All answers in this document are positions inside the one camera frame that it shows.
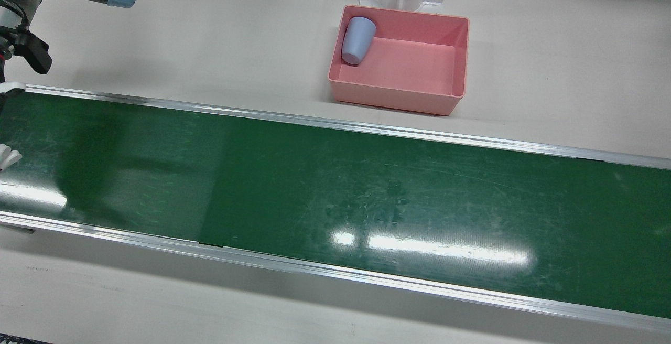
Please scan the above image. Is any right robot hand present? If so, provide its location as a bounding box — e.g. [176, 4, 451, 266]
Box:
[0, 82, 26, 173]

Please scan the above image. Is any pink plastic box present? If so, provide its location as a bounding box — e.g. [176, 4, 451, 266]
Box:
[328, 5, 470, 117]

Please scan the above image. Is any green conveyor belt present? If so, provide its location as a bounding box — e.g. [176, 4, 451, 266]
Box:
[0, 85, 671, 333]

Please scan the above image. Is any light blue cup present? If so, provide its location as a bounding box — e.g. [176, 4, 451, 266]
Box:
[341, 16, 377, 66]

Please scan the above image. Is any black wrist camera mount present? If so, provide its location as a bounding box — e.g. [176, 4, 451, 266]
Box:
[0, 25, 53, 76]

